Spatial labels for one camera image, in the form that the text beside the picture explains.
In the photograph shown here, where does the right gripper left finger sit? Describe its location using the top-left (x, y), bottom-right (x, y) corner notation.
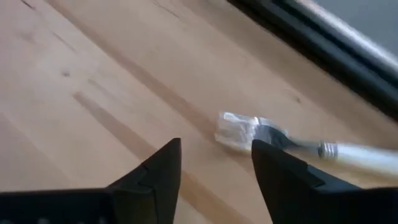
top-left (0, 138), bottom-right (182, 224)

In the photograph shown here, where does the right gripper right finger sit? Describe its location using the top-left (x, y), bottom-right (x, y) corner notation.
top-left (251, 139), bottom-right (398, 224)

